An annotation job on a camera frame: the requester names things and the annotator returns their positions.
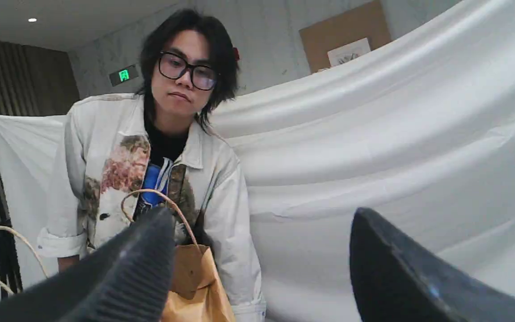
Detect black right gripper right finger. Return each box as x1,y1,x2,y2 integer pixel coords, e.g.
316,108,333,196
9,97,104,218
349,207,515,322

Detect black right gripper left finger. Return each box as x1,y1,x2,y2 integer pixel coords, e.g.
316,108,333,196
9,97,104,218
0,207,174,322

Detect brown paper bag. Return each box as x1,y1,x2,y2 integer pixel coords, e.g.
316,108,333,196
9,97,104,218
0,189,236,322

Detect person in white jacket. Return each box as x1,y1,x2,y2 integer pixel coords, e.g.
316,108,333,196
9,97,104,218
38,8,266,322

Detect white backdrop cloth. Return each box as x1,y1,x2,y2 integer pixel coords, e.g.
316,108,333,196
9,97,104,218
0,0,515,322

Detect green exit sign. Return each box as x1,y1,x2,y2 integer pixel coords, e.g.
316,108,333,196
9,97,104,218
109,64,139,86

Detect black glasses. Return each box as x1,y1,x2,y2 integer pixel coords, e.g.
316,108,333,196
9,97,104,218
158,51,218,90

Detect white paper sheet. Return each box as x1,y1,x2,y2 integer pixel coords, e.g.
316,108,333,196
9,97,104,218
327,38,371,67

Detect red fire alarm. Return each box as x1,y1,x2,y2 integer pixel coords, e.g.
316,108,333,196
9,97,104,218
233,47,241,61

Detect brown cardboard board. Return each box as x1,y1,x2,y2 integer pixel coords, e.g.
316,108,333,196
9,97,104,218
299,0,392,73

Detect dark slatted wall panel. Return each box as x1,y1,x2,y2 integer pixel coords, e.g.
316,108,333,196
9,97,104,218
0,41,80,116

